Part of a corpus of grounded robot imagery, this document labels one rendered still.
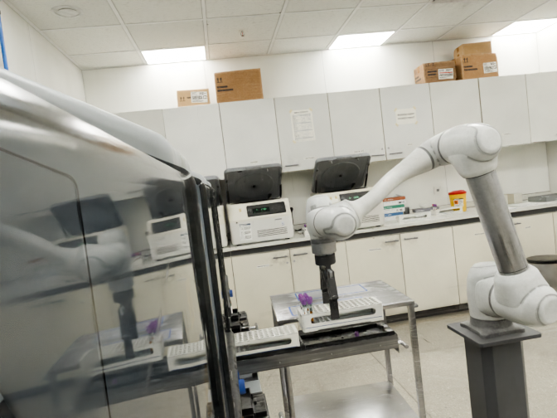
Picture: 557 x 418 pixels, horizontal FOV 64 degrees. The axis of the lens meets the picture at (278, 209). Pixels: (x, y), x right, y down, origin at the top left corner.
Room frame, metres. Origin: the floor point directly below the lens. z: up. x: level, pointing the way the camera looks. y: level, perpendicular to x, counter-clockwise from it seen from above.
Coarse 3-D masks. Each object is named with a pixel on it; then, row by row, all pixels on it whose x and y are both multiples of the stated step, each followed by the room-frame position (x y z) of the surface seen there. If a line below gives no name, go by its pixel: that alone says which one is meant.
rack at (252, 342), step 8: (264, 328) 1.62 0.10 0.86; (272, 328) 1.61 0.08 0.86; (280, 328) 1.60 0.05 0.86; (288, 328) 1.58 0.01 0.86; (296, 328) 1.57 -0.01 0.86; (240, 336) 1.57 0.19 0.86; (248, 336) 1.56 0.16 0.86; (256, 336) 1.55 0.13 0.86; (264, 336) 1.54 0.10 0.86; (272, 336) 1.53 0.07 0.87; (280, 336) 1.53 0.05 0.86; (288, 336) 1.53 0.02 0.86; (296, 336) 1.53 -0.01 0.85; (240, 344) 1.51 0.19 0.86; (248, 344) 1.58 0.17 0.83; (256, 344) 1.61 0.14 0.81; (264, 344) 1.61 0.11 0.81; (272, 344) 1.60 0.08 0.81; (280, 344) 1.59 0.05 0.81; (288, 344) 1.53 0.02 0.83; (296, 344) 1.53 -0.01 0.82; (240, 352) 1.51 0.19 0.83; (248, 352) 1.51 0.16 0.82
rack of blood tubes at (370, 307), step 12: (348, 300) 1.65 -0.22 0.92; (360, 300) 1.64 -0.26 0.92; (372, 300) 1.63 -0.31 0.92; (300, 312) 1.58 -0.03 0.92; (312, 312) 1.56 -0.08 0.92; (324, 312) 1.55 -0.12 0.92; (348, 312) 1.66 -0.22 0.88; (360, 312) 1.66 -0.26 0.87; (372, 312) 1.66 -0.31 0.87; (300, 324) 1.59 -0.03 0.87; (312, 324) 1.54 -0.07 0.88; (324, 324) 1.55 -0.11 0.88; (336, 324) 1.55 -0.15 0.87; (348, 324) 1.56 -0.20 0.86
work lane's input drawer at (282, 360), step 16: (304, 336) 1.64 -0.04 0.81; (320, 336) 1.64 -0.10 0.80; (336, 336) 1.62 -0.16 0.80; (352, 336) 1.60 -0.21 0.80; (368, 336) 1.56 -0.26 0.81; (384, 336) 1.56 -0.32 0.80; (272, 352) 1.51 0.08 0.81; (288, 352) 1.51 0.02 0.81; (304, 352) 1.52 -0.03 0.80; (320, 352) 1.52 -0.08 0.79; (336, 352) 1.53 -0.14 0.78; (352, 352) 1.54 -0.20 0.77; (368, 352) 1.55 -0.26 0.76; (240, 368) 1.49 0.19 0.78; (256, 368) 1.50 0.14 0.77; (272, 368) 1.50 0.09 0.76
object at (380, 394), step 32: (352, 288) 2.24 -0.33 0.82; (384, 288) 2.16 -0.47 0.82; (288, 320) 1.85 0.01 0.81; (384, 320) 2.32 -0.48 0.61; (416, 352) 1.90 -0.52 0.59; (288, 384) 1.85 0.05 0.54; (384, 384) 2.29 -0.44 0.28; (416, 384) 1.91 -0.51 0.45; (288, 416) 2.27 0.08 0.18; (320, 416) 2.04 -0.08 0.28; (352, 416) 2.01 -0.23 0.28; (384, 416) 1.97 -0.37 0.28; (416, 416) 1.94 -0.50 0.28
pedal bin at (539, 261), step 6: (528, 258) 4.00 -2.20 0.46; (534, 258) 3.95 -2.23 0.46; (540, 258) 3.91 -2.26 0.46; (546, 258) 3.88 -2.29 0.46; (552, 258) 3.85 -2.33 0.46; (534, 264) 3.89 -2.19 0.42; (540, 264) 3.84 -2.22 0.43; (546, 264) 3.82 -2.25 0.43; (552, 264) 3.80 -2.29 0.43; (540, 270) 3.84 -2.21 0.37; (546, 270) 3.82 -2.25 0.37; (552, 270) 3.80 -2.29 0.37; (546, 276) 3.82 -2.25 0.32; (552, 276) 3.80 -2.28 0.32; (552, 282) 3.80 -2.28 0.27
